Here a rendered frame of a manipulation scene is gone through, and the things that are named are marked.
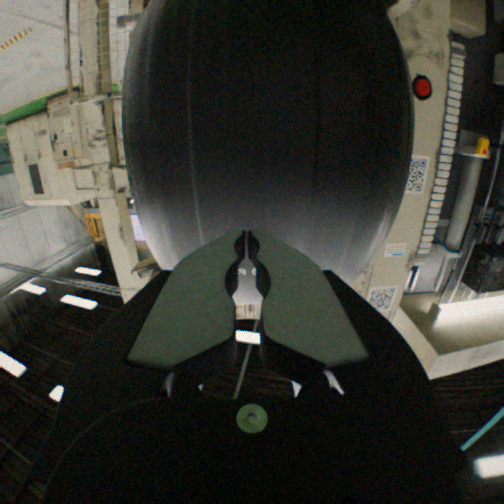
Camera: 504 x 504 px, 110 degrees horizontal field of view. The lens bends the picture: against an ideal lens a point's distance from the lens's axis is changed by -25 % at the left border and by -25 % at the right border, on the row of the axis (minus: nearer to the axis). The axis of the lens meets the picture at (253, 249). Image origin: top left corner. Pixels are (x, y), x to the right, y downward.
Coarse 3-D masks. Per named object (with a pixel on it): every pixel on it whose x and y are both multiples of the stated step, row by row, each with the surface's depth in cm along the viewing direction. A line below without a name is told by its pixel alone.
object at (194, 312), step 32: (192, 256) 9; (224, 256) 9; (192, 288) 8; (224, 288) 8; (160, 320) 6; (192, 320) 7; (224, 320) 7; (160, 352) 6; (192, 352) 6; (224, 352) 6
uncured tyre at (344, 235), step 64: (192, 0) 15; (256, 0) 15; (320, 0) 16; (128, 64) 18; (192, 64) 16; (256, 64) 16; (320, 64) 16; (384, 64) 16; (128, 128) 19; (192, 128) 17; (256, 128) 17; (320, 128) 17; (384, 128) 18; (192, 192) 19; (256, 192) 20; (320, 192) 20; (384, 192) 20; (320, 256) 24
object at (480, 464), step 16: (496, 416) 39; (480, 432) 43; (496, 432) 38; (464, 448) 46; (480, 448) 42; (496, 448) 37; (480, 464) 40; (496, 464) 35; (464, 480) 43; (480, 480) 38; (496, 480) 33; (464, 496) 41; (480, 496) 36; (496, 496) 31
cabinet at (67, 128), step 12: (60, 96) 314; (48, 108) 324; (60, 108) 321; (72, 108) 318; (48, 120) 334; (60, 120) 331; (72, 120) 327; (84, 120) 335; (60, 132) 340; (72, 132) 336; (84, 132) 341; (60, 144) 350; (72, 144) 346; (84, 144) 346; (60, 156) 360; (72, 156) 356; (84, 156) 352
